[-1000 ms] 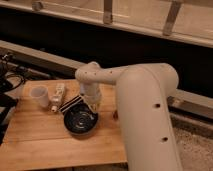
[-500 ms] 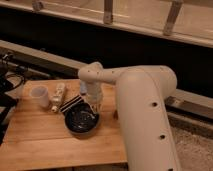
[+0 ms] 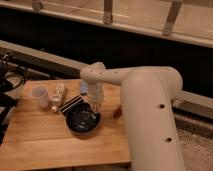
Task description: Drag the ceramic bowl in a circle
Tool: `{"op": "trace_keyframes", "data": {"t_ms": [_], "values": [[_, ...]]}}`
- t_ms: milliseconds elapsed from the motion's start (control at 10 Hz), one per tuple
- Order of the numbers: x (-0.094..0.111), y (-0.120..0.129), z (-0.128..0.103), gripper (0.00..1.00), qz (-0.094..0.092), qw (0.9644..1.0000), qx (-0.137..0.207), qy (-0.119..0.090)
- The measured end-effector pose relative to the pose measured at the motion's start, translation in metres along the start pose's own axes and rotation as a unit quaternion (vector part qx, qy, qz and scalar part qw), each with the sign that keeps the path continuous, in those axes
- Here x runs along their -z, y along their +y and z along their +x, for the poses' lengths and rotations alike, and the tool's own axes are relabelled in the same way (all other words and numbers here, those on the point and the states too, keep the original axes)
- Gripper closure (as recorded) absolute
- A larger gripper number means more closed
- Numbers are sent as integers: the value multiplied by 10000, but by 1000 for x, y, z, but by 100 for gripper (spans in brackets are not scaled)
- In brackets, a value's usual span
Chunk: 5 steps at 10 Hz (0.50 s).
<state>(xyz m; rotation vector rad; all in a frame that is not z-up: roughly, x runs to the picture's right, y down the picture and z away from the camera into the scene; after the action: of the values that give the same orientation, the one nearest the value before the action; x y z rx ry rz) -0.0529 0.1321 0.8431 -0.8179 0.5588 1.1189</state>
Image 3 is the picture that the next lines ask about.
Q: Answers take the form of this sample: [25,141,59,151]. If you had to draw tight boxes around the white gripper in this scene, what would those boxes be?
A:
[88,83,104,104]

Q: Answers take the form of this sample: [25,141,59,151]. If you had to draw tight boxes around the black ceramic bowl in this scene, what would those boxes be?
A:
[66,102,100,134]

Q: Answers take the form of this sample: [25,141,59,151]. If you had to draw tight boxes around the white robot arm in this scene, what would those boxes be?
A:
[80,62,185,171]

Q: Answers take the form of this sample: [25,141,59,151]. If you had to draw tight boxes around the blue small object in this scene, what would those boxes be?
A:
[80,80,88,96]

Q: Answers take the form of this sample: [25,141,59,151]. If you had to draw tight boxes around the black white striped box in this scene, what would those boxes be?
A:
[59,95,83,115]

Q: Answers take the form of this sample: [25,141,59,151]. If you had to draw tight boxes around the brown red small object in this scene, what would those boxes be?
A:
[113,106,122,118]

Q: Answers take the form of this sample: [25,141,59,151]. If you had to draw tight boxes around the wooden board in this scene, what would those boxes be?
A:
[0,81,130,171]

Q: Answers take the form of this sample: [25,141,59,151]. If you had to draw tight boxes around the translucent plastic cup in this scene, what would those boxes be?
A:
[30,86,49,108]

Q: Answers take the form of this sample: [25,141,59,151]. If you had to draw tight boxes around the metal frame rail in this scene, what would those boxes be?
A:
[0,40,213,119]

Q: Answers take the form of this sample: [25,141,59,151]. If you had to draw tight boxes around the black cables and equipment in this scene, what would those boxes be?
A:
[0,51,27,146]

